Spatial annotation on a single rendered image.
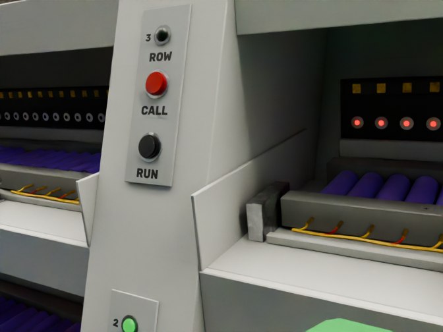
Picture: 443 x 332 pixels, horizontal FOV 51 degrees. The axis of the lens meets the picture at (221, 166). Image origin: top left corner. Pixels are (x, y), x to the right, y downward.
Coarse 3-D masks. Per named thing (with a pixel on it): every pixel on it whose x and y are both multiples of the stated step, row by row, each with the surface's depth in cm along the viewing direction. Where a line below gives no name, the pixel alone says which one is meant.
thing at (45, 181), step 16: (0, 176) 49; (16, 176) 47; (32, 176) 46; (48, 176) 45; (64, 176) 44; (80, 176) 43; (16, 192) 45; (32, 192) 44; (48, 192) 45; (64, 192) 44
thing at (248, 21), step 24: (240, 0) 30; (264, 0) 29; (288, 0) 28; (312, 0) 28; (336, 0) 27; (360, 0) 26; (384, 0) 26; (408, 0) 25; (432, 0) 24; (240, 24) 30; (264, 24) 30; (288, 24) 29; (312, 24) 28; (336, 24) 27
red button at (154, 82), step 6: (156, 72) 31; (150, 78) 31; (156, 78) 31; (162, 78) 31; (150, 84) 31; (156, 84) 31; (162, 84) 31; (150, 90) 31; (156, 90) 31; (162, 90) 31
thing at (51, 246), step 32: (0, 128) 67; (32, 128) 63; (64, 128) 60; (96, 192) 34; (0, 224) 40; (32, 224) 39; (64, 224) 38; (0, 256) 40; (32, 256) 37; (64, 256) 35; (64, 288) 36
